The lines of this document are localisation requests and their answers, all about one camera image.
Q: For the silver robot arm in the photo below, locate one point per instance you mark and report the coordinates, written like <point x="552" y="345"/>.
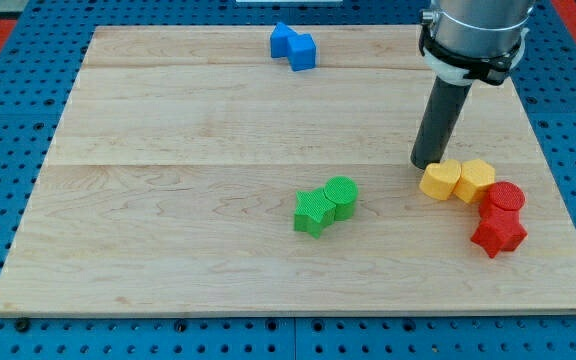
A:
<point x="477" y="28"/>

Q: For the wooden board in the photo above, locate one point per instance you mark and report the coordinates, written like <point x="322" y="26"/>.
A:
<point x="169" y="187"/>

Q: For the green star block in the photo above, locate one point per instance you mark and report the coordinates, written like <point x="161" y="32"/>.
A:
<point x="313" y="212"/>

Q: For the green cylinder block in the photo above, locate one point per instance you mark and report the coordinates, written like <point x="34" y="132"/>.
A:
<point x="343" y="192"/>

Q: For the blue cube block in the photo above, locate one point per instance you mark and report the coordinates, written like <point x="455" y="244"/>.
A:
<point x="301" y="52"/>

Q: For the blue pentagon block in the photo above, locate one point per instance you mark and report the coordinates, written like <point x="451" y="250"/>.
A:
<point x="279" y="40"/>

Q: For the yellow heart block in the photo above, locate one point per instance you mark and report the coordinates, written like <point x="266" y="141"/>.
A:
<point x="440" y="179"/>

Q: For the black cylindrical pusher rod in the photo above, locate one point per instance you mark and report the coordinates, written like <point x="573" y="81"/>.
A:
<point x="440" y="116"/>

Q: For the yellow hexagon block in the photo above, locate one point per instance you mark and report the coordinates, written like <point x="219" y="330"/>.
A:
<point x="477" y="176"/>

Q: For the red cylinder block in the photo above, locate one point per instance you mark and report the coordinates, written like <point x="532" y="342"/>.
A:
<point x="501" y="198"/>

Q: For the red star block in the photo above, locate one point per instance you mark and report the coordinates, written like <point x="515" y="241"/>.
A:
<point x="499" y="232"/>

